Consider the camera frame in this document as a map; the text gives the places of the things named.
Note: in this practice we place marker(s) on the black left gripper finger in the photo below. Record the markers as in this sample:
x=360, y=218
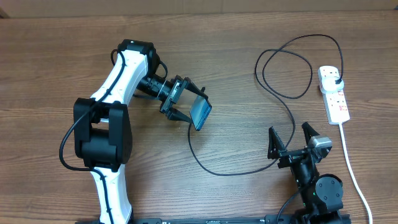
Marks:
x=190, y=86
x=176, y=115

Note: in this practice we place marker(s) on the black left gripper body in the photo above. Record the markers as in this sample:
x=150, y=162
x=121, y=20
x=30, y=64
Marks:
x=172, y=94

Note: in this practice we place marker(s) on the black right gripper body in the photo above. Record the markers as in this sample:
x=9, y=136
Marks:
x=290, y=157

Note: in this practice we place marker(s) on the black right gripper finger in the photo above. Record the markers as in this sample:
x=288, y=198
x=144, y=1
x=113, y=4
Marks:
x=276, y=146
x=309, y=132

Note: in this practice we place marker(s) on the Samsung Galaxy smartphone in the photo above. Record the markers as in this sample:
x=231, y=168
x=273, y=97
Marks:
x=199, y=112

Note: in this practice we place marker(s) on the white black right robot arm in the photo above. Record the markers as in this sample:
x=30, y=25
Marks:
x=321, y=194

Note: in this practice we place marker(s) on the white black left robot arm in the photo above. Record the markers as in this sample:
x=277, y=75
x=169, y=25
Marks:
x=101, y=124

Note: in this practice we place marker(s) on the white charger plug adapter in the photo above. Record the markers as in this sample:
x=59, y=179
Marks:
x=329, y=85

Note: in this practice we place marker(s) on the white power strip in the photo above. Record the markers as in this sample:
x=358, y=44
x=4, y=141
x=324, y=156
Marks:
x=335, y=103

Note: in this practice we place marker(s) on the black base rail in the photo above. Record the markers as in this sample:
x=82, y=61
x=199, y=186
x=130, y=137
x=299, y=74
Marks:
x=211, y=220

